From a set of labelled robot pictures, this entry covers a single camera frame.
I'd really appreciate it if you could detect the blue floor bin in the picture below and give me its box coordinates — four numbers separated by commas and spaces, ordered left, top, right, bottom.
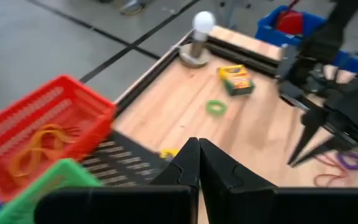
255, 5, 358, 73

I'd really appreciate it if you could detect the red plastic basket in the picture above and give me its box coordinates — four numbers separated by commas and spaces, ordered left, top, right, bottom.
0, 74, 117, 203

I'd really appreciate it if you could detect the Crayola crayon box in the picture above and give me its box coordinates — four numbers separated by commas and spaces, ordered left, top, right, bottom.
158, 147, 180, 160
218, 64, 255, 96

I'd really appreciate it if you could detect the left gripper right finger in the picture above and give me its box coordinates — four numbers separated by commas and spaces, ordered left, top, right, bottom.
200, 139, 358, 224

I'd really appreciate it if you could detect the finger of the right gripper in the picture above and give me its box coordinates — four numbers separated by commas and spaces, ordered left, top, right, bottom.
287, 108, 328, 165
290, 139, 349, 168

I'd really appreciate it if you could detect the purple coil keychain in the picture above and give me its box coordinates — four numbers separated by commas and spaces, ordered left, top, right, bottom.
336, 151, 358, 171

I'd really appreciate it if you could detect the red object in bin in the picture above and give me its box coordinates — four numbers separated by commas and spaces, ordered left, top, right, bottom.
275, 0, 304, 35

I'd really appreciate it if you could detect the black perforated metal riser shelf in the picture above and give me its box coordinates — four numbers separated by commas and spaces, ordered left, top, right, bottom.
79, 130, 180, 187

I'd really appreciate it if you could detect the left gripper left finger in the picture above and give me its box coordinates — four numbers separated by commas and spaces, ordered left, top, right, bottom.
34, 138, 200, 224

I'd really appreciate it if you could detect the black table frame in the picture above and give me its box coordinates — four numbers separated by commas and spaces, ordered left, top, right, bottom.
113, 30, 358, 169

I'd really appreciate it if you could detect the green plastic basket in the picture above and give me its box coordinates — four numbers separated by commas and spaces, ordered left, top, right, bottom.
0, 157, 102, 224

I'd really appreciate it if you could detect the orange rubber band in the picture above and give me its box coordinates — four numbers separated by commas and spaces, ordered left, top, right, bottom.
8, 123, 80, 178

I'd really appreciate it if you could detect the table lamp with white bulb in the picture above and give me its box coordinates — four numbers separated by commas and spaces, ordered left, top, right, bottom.
178, 11, 217, 69

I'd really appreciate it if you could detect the red rubber band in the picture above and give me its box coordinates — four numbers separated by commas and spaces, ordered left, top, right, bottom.
313, 154, 349, 188

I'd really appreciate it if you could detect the green coil keychain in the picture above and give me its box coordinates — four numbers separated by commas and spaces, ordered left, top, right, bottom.
205, 99, 229, 118

